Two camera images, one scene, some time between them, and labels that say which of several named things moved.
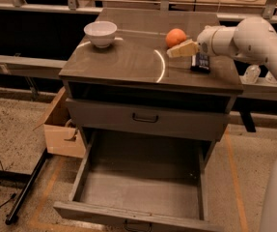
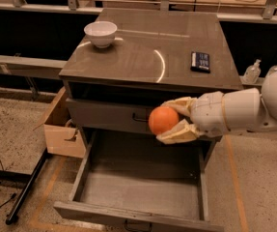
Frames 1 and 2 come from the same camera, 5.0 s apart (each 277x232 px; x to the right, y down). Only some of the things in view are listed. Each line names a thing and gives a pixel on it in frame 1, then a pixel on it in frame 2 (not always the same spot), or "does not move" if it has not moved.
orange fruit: [175, 37] to [161, 118]
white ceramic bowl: [100, 33] does not move
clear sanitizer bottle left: [251, 75] does not move
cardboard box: [63, 136] does not move
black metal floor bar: [13, 213] does not move
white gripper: [204, 44] to [207, 113]
